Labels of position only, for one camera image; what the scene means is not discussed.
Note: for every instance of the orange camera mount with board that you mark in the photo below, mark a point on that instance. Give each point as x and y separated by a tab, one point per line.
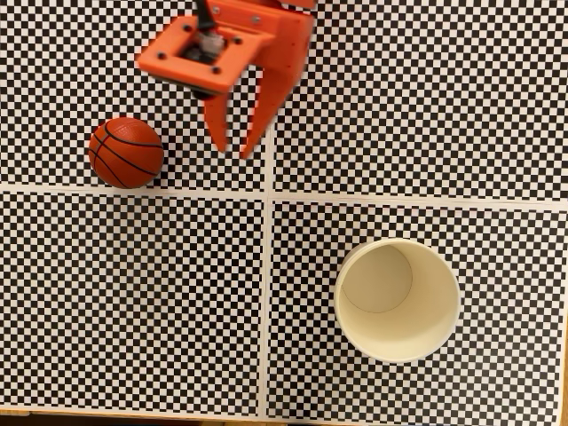
168	49

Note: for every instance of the white paper cup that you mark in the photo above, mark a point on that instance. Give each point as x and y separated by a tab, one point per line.
399	310

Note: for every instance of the black-white checkerboard sheet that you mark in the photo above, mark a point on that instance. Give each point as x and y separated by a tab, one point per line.
444	89
133	310
310	386
44	66

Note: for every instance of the orange mini basketball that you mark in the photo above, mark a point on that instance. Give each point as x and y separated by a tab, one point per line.
126	153

